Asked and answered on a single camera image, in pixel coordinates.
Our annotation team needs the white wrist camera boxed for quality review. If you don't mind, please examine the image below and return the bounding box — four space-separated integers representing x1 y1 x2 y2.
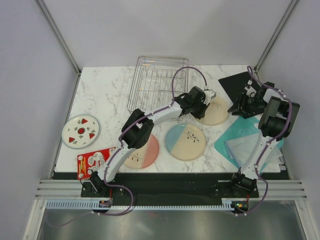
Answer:
244 80 256 97
203 89 217 105

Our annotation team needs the left aluminium frame post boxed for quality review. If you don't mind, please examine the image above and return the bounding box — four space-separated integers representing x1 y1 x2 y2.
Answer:
34 0 83 76

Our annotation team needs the red instruction card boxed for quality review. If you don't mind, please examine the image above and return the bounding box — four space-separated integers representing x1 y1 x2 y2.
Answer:
76 147 116 181

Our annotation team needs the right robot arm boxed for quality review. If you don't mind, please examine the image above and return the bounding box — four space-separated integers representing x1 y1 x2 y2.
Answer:
228 82 300 197

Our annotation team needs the blue and cream plate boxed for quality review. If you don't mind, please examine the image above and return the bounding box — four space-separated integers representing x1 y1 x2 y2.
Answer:
164 123 207 161

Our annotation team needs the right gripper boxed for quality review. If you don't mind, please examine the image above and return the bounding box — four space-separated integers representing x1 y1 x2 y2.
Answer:
227 92 268 116

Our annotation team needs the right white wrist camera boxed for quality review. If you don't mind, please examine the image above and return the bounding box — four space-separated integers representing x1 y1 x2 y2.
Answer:
244 80 256 97

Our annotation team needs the black square mat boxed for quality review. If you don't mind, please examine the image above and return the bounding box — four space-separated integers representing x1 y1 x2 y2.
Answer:
218 71 251 103

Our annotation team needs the green and cream plate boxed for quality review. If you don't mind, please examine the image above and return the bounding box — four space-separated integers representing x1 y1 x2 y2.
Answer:
196 96 229 126

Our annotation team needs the aluminium frame post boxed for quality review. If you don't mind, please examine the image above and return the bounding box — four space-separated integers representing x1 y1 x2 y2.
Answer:
34 0 83 76
253 0 300 73

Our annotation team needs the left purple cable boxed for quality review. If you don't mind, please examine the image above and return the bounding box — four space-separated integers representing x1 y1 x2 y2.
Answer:
46 66 208 227

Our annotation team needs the right aluminium frame post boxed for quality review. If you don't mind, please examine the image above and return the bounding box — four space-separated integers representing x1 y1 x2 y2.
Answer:
253 0 300 73

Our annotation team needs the white slotted cable duct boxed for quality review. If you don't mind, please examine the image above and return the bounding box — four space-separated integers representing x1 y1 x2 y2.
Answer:
46 199 249 211

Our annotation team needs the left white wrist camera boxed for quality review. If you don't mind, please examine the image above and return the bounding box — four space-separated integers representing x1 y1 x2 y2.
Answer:
203 89 217 105

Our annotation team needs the pink and cream plate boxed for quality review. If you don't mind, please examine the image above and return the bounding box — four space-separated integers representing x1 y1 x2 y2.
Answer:
124 134 160 170

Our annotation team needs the watermelon pattern plate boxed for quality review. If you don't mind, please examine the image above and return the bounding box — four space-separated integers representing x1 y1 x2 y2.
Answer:
61 114 101 149

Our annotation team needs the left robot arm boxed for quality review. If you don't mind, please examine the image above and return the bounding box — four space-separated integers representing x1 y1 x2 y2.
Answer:
88 86 217 197

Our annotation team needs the teal cutting mat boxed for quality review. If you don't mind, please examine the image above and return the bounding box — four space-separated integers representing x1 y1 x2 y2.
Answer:
213 116 285 175

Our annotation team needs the metal wire dish rack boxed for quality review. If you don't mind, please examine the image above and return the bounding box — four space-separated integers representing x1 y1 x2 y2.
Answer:
127 55 189 113

